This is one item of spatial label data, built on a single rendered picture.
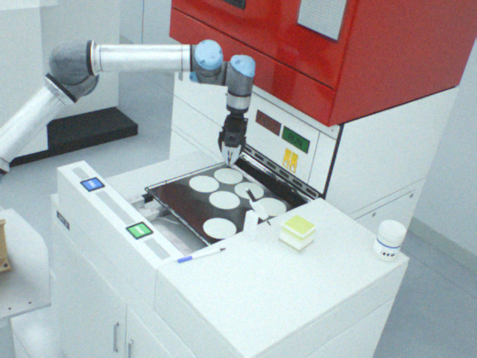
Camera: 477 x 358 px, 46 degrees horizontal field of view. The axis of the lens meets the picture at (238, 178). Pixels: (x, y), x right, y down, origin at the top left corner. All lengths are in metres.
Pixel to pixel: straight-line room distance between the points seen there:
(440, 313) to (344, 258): 1.53
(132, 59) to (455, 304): 2.18
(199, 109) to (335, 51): 0.76
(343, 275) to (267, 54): 0.71
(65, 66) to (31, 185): 1.94
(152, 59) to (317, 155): 0.59
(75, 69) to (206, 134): 0.73
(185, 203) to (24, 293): 0.54
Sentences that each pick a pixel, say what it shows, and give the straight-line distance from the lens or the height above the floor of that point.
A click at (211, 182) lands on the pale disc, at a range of 1.90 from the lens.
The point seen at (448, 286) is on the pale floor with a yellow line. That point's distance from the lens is 3.25.
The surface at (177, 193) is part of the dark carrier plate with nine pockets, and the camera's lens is 1.82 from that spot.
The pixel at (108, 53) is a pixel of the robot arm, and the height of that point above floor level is 1.36.
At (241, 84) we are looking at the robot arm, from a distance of 1.69.
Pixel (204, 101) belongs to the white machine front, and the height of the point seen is 1.03.
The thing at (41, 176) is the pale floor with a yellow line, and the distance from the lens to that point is 3.56.
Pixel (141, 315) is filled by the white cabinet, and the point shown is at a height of 0.75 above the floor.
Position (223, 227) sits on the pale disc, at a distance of 1.70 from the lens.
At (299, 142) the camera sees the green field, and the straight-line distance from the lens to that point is 1.80.
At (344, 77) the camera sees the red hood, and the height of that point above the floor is 1.38.
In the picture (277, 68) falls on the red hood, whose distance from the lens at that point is 1.74.
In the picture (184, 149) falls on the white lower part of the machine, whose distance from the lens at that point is 2.33.
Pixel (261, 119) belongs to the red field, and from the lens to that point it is 1.91.
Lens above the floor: 1.93
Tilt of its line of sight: 32 degrees down
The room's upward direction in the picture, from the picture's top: 9 degrees clockwise
